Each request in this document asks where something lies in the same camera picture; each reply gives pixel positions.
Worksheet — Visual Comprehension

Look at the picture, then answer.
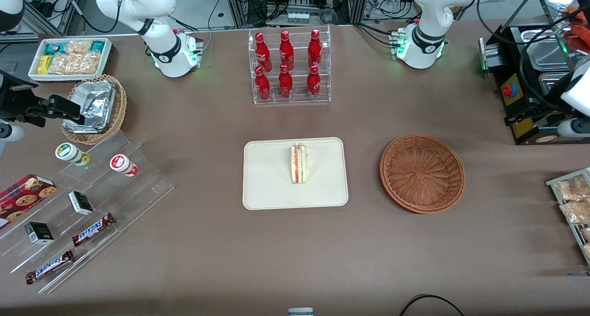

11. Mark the snickers chocolate bar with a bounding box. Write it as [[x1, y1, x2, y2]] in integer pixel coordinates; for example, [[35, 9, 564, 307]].
[[25, 249, 76, 285], [71, 213, 116, 248]]

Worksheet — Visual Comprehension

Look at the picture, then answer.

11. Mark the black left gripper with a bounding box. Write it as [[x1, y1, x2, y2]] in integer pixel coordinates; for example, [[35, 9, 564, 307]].
[[504, 103, 575, 128]]

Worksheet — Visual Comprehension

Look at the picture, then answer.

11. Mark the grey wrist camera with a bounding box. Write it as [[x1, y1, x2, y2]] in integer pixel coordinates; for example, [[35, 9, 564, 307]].
[[557, 117, 590, 139], [0, 121, 26, 156]]

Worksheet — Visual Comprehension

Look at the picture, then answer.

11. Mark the red tartan cookie box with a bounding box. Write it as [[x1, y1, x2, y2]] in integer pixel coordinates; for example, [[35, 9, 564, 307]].
[[0, 173, 58, 229]]

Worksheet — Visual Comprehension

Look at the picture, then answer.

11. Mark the small black carton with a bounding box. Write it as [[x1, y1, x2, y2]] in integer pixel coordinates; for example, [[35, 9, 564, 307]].
[[68, 191, 94, 216], [24, 221, 55, 245]]

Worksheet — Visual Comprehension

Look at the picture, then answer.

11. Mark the clear acrylic step display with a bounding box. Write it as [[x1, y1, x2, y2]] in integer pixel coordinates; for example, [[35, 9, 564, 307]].
[[0, 130, 175, 295]]

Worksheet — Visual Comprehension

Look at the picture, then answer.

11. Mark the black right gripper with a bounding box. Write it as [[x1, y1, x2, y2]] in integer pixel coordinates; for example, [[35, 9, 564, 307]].
[[0, 71, 87, 127]]

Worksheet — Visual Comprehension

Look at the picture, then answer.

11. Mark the green lid yogurt cup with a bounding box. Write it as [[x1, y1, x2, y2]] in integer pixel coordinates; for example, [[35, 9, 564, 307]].
[[55, 142, 91, 167]]

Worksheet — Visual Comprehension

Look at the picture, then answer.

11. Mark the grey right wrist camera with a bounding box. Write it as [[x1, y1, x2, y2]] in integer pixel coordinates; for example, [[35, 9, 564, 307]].
[[0, 121, 26, 156]]

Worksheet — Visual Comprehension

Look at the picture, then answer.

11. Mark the cream plastic serving tray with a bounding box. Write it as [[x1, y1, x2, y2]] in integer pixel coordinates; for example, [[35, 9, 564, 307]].
[[242, 137, 349, 211]]

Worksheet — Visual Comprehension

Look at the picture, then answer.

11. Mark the red lid yogurt cup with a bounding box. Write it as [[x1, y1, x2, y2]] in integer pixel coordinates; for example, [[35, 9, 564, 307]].
[[109, 154, 139, 178]]

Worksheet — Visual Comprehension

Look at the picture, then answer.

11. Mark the steel warmer pan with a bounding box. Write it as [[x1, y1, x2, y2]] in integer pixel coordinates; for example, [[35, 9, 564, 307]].
[[537, 71, 572, 97], [520, 28, 575, 72]]

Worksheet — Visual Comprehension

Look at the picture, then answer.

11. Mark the clear acrylic bottle rack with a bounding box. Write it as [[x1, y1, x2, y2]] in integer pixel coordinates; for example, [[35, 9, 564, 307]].
[[248, 25, 332, 106]]

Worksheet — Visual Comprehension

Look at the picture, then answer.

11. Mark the small rice cracker bag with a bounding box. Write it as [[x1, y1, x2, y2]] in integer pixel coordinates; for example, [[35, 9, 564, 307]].
[[65, 40, 94, 54]]

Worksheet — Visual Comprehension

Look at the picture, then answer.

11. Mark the light wicker basket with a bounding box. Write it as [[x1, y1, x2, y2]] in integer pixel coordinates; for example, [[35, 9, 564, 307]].
[[61, 74, 128, 145]]

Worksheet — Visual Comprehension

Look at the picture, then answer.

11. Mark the triangular sandwich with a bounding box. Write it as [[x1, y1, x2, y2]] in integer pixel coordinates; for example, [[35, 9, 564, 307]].
[[290, 143, 309, 185]]

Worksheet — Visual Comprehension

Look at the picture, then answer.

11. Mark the black floor cable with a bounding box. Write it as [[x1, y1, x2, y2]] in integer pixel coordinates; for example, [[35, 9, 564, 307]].
[[399, 294, 466, 316]]

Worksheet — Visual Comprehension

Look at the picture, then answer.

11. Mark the black food warmer machine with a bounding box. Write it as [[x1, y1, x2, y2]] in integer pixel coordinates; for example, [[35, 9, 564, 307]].
[[478, 0, 590, 146]]

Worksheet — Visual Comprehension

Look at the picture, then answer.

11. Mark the silver foil container stack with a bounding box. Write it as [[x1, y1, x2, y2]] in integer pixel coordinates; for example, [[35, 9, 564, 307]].
[[63, 80, 117, 134]]

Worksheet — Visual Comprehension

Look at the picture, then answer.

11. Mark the red cola bottle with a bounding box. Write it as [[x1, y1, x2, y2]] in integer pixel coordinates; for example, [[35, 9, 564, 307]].
[[308, 29, 323, 69], [278, 64, 294, 100], [307, 65, 322, 100], [255, 32, 272, 73], [279, 30, 295, 72], [255, 66, 271, 102]]

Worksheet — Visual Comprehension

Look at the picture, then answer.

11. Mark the brown round wicker basket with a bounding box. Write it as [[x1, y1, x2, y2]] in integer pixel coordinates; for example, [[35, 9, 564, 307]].
[[379, 133, 466, 215]]

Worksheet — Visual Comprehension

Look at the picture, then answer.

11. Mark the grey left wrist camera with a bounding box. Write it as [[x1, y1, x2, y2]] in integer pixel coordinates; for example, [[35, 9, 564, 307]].
[[557, 117, 590, 139]]

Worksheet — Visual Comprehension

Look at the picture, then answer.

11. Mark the large rice cracker bag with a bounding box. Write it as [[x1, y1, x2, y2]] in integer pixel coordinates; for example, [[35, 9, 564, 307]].
[[48, 52, 102, 75]]

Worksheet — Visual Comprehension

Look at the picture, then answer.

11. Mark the white rectangular snack bin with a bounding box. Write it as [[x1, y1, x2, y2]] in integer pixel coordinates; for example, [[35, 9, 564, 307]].
[[28, 37, 113, 83]]

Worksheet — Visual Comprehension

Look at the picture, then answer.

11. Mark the tray of packaged pastries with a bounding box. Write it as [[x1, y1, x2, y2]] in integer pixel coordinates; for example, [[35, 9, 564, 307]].
[[546, 167, 590, 266]]

